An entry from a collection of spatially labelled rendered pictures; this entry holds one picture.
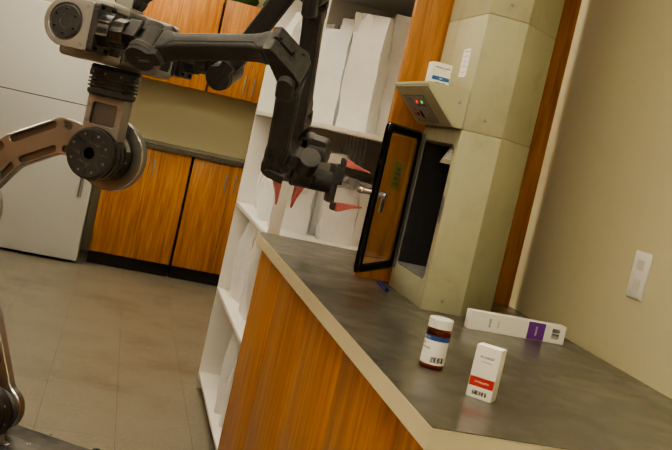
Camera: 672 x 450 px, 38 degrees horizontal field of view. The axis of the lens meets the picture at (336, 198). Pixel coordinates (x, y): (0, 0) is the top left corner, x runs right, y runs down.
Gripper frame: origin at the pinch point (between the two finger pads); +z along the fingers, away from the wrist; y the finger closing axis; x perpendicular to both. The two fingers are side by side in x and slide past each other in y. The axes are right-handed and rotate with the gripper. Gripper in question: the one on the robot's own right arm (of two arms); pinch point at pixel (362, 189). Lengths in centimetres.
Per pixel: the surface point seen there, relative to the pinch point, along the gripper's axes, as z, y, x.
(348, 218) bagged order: 25, -17, 111
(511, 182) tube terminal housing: 37.9, 10.5, -7.4
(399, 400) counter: -12, -27, -104
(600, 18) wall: 61, 62, 12
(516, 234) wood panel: 55, -5, 21
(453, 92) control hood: 13.4, 29.5, -16.5
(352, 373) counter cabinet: -9, -34, -63
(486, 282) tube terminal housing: 37.2, -17.2, -8.0
